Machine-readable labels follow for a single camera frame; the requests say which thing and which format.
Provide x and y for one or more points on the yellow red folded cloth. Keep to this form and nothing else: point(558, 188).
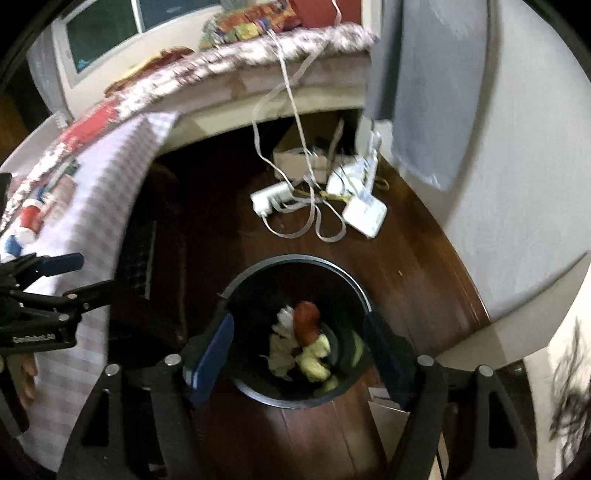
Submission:
point(152, 60)

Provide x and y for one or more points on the white router with antennas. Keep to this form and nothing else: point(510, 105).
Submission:
point(351, 177)

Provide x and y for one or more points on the dark plant branches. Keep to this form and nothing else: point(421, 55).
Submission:
point(570, 392)

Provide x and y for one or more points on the white crumpled tissue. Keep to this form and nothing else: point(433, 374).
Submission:
point(282, 346)

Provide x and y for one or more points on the grey curtain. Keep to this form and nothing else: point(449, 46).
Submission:
point(425, 92)

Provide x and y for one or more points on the cardboard piece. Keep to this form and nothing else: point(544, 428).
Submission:
point(388, 421)

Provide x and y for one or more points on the person's left hand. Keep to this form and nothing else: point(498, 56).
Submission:
point(28, 378)

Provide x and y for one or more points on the floral red white bedspread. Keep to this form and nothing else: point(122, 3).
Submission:
point(207, 60)

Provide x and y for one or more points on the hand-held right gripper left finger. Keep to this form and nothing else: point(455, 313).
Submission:
point(214, 355)

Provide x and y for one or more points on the reddish round fruit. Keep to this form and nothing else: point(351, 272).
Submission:
point(307, 321)

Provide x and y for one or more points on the black round trash bin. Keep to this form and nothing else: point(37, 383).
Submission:
point(258, 295)

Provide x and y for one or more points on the green peel piece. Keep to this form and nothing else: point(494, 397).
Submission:
point(355, 350)

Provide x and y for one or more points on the yellow peel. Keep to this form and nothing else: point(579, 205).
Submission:
point(316, 356)

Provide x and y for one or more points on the cardboard box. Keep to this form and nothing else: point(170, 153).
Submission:
point(293, 154)

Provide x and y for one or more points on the white power strip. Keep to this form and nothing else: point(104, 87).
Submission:
point(270, 196)

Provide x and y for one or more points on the beige bed frame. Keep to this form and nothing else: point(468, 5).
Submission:
point(277, 94)

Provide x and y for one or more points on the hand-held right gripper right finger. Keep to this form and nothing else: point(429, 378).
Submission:
point(383, 353)

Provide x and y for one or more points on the white framed window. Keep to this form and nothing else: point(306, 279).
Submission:
point(101, 32)

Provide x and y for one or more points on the pink checked tablecloth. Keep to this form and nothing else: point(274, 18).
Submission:
point(111, 184)

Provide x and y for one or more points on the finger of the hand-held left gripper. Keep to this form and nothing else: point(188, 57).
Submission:
point(60, 264)
point(92, 295)

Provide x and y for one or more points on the flat white router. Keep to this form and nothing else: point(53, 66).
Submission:
point(364, 213)

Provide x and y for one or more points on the colourful patterned pillow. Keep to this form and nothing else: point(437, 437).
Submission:
point(240, 25)

